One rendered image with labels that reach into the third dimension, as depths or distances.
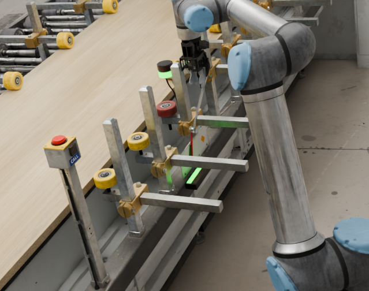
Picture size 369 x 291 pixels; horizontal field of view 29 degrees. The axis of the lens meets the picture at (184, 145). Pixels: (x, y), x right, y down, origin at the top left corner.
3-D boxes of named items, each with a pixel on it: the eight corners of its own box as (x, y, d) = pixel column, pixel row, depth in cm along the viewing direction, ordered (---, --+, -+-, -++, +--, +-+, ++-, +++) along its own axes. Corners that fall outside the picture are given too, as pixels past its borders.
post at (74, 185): (110, 279, 229) (75, 159, 208) (103, 289, 226) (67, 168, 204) (98, 277, 231) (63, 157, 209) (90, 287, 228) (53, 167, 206)
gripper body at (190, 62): (181, 73, 262) (175, 42, 257) (190, 63, 269) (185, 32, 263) (200, 73, 259) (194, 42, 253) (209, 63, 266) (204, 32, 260)
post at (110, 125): (146, 238, 251) (116, 116, 227) (141, 244, 248) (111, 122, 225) (137, 237, 252) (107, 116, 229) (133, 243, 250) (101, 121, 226)
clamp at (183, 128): (203, 119, 287) (201, 108, 284) (190, 137, 276) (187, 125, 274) (190, 119, 289) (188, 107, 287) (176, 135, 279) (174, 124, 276)
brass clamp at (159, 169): (180, 159, 269) (178, 147, 266) (165, 178, 258) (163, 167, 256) (166, 157, 271) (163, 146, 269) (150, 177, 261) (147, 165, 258)
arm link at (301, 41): (330, 28, 188) (241, -18, 248) (285, 40, 186) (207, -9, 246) (334, 69, 193) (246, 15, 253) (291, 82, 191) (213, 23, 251)
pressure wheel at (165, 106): (183, 125, 291) (178, 99, 285) (175, 134, 285) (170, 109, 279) (166, 123, 294) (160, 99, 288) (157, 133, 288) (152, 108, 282)
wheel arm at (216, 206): (224, 209, 235) (222, 198, 233) (220, 216, 232) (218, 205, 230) (108, 197, 253) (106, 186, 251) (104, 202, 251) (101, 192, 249)
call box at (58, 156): (82, 159, 208) (75, 135, 204) (70, 172, 203) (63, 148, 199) (62, 157, 211) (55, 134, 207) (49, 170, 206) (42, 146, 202)
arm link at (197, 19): (217, 2, 237) (206, -8, 247) (184, 10, 235) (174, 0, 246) (222, 28, 241) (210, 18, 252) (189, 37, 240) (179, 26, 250)
